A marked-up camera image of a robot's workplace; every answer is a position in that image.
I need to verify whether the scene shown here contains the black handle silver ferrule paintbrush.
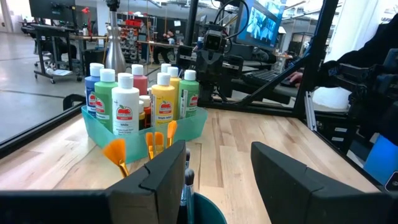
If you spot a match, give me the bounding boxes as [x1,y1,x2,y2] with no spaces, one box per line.
[182,167,196,224]

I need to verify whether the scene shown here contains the blue box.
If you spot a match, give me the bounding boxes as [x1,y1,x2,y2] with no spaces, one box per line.
[363,134,398,187]

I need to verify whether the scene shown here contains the large green paint bottle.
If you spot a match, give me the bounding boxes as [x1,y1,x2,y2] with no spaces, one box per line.
[94,68,118,133]

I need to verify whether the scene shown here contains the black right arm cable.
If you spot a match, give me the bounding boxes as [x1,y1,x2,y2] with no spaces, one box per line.
[213,0,250,41]

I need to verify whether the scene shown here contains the small ochre paint bottle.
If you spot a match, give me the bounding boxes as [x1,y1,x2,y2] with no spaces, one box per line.
[138,100,146,131]

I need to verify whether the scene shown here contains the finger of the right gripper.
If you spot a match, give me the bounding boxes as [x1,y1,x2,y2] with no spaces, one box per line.
[206,82,216,106]
[198,82,208,106]

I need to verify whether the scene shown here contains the black keyboard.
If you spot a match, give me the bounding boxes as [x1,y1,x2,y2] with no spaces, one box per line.
[242,68,300,88]

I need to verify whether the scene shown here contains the dark green cup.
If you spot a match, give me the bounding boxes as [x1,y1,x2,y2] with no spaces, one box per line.
[177,192,228,224]

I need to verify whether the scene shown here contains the white shade chrome table lamp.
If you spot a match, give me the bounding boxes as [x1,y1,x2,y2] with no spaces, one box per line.
[104,0,127,75]

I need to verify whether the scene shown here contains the black monitor on cart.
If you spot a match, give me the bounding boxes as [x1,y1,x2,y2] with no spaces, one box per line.
[28,0,77,21]

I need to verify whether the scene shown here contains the light green labelled paint bottle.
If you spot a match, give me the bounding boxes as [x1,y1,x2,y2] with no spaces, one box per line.
[178,69,200,119]

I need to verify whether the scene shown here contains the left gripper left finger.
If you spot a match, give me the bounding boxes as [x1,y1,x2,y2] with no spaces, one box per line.
[0,139,187,224]

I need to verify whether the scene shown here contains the green translucent plastic bin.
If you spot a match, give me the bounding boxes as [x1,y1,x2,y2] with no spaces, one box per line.
[81,105,208,164]

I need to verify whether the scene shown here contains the large yellow-orange paint bottle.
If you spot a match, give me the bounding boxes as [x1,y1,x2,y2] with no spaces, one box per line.
[167,66,182,121]

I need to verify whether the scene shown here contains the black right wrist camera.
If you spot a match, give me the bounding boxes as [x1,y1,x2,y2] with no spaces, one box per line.
[203,29,227,52]

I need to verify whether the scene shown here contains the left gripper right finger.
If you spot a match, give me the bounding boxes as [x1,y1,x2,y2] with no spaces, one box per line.
[251,141,398,224]

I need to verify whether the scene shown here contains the orange handle paintbrush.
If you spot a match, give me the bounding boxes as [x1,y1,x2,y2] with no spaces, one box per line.
[145,131,165,160]

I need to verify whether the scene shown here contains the grey laptop screen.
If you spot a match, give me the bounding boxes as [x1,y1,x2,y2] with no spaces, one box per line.
[235,0,284,51]

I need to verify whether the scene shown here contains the black equipment cart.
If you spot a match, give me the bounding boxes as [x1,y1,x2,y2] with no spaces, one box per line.
[21,21,86,85]

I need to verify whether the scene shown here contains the orange bristle paintbrush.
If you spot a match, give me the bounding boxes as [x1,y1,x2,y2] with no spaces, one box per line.
[102,138,130,179]

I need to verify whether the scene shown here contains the white printed paper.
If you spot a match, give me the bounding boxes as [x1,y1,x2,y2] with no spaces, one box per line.
[312,86,349,110]

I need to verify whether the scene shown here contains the background parts shelf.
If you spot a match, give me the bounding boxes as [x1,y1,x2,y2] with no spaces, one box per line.
[119,18,141,63]

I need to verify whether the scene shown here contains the person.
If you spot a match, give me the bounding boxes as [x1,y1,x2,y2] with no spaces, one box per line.
[287,14,398,94]
[151,28,177,65]

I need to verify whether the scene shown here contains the large bright yellow paint bottle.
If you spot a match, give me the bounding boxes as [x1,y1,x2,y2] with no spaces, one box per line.
[150,72,176,127]

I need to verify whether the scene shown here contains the large white paint bottle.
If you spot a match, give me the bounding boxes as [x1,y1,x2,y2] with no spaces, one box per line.
[111,72,140,136]

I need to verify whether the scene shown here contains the large pink paint bottle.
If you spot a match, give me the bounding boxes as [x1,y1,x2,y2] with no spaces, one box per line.
[131,63,149,96]

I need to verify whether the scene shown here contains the small orange paint bottle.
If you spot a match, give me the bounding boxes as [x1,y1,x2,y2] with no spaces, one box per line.
[139,95,152,129]

